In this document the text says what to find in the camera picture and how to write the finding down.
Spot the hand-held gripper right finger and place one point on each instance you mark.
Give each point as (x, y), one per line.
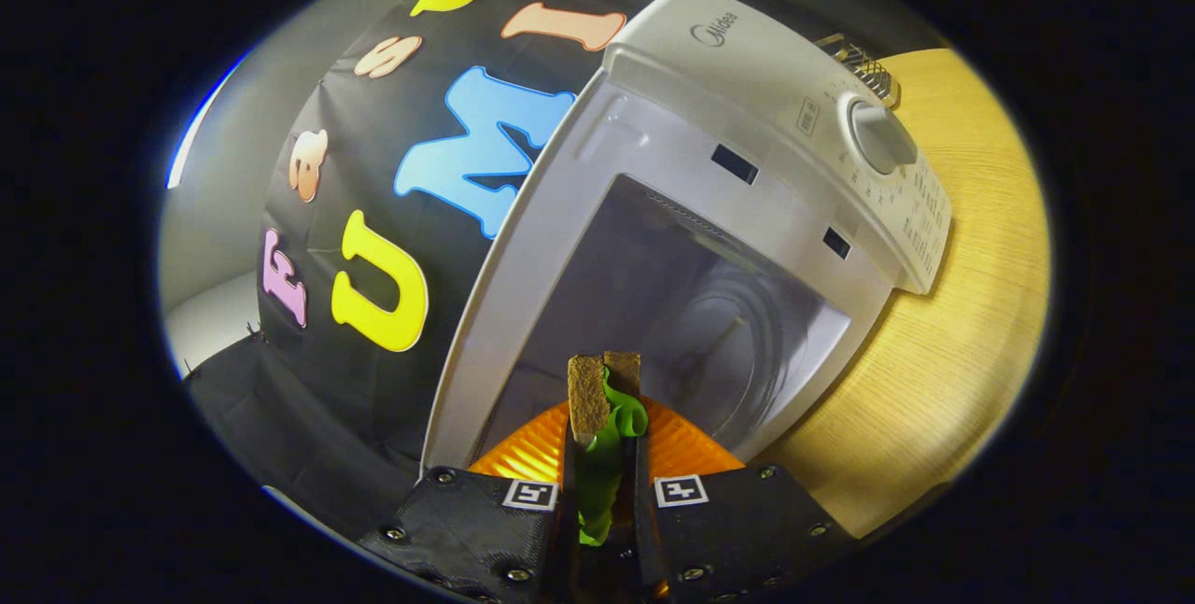
(738, 529)

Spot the brown bread lettuce sandwich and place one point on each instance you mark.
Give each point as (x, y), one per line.
(588, 399)

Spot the white microwave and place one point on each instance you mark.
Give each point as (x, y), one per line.
(672, 147)

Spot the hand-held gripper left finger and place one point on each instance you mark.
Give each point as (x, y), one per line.
(495, 529)

